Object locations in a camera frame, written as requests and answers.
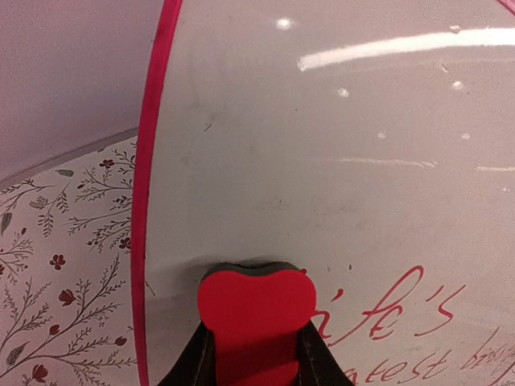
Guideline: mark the floral patterned table mat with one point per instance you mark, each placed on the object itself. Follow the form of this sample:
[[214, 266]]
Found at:
[[66, 315]]

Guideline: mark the red whiteboard eraser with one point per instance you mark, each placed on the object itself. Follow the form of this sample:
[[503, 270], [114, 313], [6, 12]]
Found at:
[[255, 314]]

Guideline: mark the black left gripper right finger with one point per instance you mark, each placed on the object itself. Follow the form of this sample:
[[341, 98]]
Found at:
[[317, 366]]

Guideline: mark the pink framed whiteboard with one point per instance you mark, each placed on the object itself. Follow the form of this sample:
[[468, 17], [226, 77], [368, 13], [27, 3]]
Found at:
[[370, 143]]

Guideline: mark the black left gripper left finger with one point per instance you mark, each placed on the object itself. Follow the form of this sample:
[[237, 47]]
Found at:
[[196, 364]]

